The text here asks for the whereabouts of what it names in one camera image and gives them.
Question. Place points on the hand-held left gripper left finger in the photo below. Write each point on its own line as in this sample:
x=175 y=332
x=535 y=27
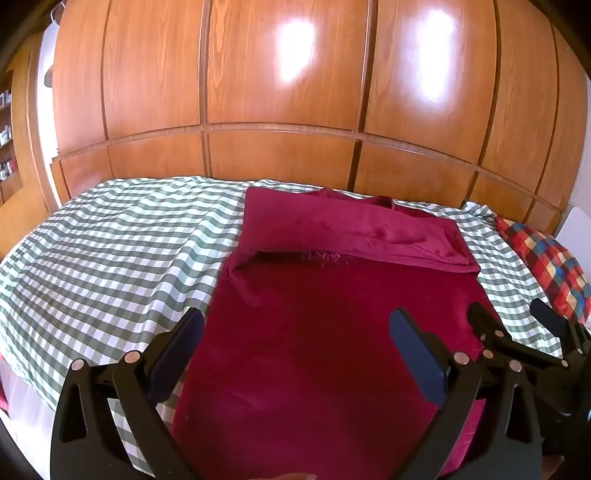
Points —
x=178 y=350

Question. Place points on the green white checkered bed sheet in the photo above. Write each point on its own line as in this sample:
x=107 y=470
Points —
x=115 y=258

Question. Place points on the red cloth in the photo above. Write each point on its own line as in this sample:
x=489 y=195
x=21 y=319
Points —
x=3 y=398

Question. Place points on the wooden wardrobe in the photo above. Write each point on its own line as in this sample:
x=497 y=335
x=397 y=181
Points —
x=277 y=92

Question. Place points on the wooden shelf unit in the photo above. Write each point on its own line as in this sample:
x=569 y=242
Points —
x=7 y=138

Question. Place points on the dark red shirt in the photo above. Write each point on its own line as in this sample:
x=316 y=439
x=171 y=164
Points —
x=323 y=323

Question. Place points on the colourful plaid pillow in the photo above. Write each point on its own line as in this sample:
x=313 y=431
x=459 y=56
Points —
x=545 y=263

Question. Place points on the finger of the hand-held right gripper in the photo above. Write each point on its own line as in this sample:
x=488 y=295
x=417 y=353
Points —
x=551 y=321
x=485 y=321

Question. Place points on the dark wall fixture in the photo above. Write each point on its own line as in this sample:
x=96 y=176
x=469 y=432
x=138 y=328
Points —
x=49 y=76

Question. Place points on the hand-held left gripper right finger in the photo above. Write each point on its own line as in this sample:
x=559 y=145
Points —
x=418 y=355

